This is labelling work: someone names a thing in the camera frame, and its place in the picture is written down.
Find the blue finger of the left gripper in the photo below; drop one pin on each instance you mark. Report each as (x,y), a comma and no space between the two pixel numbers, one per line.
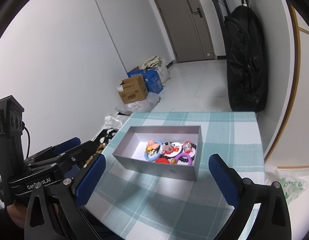
(65,146)
(78,155)

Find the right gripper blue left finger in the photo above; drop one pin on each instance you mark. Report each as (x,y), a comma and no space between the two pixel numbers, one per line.
(54,212)

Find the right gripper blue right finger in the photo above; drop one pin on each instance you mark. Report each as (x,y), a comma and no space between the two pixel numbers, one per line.
(272,220)

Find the pink pig keychain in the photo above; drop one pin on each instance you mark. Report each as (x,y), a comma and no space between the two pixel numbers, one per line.
(152,147)

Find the red China flag badge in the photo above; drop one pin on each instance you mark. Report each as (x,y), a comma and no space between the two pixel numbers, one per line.
(162,160)

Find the white round badge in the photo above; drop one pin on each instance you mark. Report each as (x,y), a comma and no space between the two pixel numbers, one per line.
(176,148)

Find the red cartoon figure charm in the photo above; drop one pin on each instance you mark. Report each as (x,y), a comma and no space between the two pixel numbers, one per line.
(187,147)

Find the left human hand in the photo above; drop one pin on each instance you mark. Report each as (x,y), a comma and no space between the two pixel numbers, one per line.
(17,212)

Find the tan suede shoe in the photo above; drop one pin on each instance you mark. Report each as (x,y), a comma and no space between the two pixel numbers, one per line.
(98,151)

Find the black white slipper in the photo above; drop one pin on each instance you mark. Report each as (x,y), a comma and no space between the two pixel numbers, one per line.
(105,136)

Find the white green plastic bag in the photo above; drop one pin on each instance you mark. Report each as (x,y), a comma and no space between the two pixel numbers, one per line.
(292,185)

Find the grey cardboard box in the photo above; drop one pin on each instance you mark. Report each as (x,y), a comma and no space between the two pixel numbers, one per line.
(130,152)

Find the teal plaid tablecloth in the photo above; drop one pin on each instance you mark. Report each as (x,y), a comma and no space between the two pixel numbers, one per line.
(141,206)

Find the grey plastic mailer bag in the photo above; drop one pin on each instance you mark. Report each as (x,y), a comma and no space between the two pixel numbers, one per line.
(143,106)

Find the brown cardboard box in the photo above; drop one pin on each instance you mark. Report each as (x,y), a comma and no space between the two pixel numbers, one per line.
(132,89)

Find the blue cardboard box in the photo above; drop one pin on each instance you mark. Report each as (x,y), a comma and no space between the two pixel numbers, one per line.
(151,78)

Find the white bag with cloth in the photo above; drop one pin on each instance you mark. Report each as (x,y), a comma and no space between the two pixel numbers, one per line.
(157,64)

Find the black backpack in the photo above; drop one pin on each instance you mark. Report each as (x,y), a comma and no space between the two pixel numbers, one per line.
(247,73)

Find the brown wooden door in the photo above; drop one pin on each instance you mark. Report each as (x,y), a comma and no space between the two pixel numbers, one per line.
(187,29)

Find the black coat rack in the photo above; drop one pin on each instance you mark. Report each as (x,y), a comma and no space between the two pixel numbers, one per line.
(224,8)

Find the left gripper camera mount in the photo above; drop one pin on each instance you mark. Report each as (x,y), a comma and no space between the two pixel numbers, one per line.
(12,166)

